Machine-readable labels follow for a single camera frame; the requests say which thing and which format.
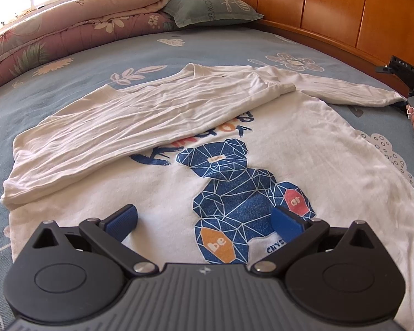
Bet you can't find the white printed sweatshirt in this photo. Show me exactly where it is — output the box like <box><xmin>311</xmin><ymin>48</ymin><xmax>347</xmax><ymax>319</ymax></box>
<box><xmin>1</xmin><ymin>63</ymin><xmax>414</xmax><ymax>330</ymax></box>

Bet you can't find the green flower pillow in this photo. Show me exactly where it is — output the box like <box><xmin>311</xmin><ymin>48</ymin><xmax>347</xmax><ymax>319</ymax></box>
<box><xmin>162</xmin><ymin>0</ymin><xmax>263</xmax><ymax>28</ymax></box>

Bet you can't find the blue patterned bed sheet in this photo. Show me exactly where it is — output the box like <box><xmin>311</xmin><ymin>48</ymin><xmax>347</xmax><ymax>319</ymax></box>
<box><xmin>0</xmin><ymin>28</ymin><xmax>414</xmax><ymax>330</ymax></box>

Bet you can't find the pink floral folded quilt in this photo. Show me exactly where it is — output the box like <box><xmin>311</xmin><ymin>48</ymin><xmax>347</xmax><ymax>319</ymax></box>
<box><xmin>0</xmin><ymin>0</ymin><xmax>176</xmax><ymax>87</ymax></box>

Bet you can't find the wooden headboard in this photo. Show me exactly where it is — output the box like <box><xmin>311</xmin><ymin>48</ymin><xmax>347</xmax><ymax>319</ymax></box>
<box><xmin>242</xmin><ymin>0</ymin><xmax>414</xmax><ymax>95</ymax></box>

